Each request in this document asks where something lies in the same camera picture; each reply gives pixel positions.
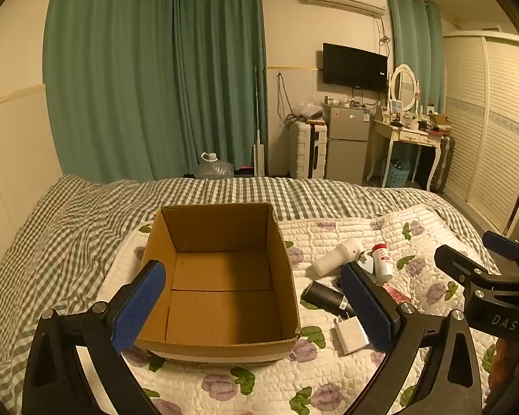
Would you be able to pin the white power adapter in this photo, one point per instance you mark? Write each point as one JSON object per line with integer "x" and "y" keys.
{"x": 348, "y": 337}

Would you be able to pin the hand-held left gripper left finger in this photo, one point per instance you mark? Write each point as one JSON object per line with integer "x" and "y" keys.
{"x": 138, "y": 302}

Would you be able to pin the blue plastic basket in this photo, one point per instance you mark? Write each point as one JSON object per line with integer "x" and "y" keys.
{"x": 397, "y": 175}

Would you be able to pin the white flat mop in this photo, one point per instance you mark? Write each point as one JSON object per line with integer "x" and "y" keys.
{"x": 259, "y": 160}

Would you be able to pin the dark suitcase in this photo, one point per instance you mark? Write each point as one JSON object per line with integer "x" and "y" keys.
{"x": 443, "y": 164}

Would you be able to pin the white louvred wardrobe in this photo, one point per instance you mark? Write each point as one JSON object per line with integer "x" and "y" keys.
{"x": 488, "y": 129}

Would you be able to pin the cardboard box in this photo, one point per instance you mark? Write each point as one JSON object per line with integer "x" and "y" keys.
{"x": 220, "y": 307}

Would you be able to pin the reddish pink packet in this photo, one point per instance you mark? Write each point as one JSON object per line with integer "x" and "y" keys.
{"x": 395, "y": 296}

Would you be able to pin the grey small fridge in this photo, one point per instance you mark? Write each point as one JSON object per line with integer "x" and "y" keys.
{"x": 348, "y": 138}

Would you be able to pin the clear water jug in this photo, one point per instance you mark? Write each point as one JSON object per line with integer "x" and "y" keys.
{"x": 214, "y": 168}

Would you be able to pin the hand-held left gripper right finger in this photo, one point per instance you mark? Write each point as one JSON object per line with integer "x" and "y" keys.
{"x": 367, "y": 307}

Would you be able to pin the green curtain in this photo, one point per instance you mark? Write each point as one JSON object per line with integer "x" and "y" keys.
{"x": 415, "y": 43}
{"x": 112, "y": 73}
{"x": 220, "y": 73}

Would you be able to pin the black wall television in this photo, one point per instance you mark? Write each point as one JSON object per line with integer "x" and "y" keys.
{"x": 354, "y": 67}

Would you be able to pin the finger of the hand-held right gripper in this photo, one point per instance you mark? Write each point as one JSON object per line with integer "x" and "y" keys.
{"x": 458, "y": 263}
{"x": 501, "y": 242}

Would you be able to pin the white suitcase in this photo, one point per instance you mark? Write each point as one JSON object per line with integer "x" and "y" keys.
{"x": 302, "y": 147}

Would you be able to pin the white plastic bottle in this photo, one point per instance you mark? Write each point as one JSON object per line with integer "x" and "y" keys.
{"x": 333, "y": 259}

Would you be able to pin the quilted floral blanket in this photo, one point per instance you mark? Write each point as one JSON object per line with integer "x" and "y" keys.
{"x": 320, "y": 231}

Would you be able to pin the black cylindrical bottle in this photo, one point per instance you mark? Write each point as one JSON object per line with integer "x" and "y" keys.
{"x": 322, "y": 296}

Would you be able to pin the white bottle with red cap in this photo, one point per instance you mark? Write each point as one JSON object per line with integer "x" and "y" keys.
{"x": 382, "y": 266}

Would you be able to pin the clear plastic bag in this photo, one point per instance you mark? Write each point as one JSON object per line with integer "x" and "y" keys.
{"x": 307, "y": 112}

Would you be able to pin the oval white mirror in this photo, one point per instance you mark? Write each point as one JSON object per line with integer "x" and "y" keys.
{"x": 404, "y": 84}

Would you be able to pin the white dressing table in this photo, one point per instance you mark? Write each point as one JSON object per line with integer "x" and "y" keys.
{"x": 408, "y": 136}

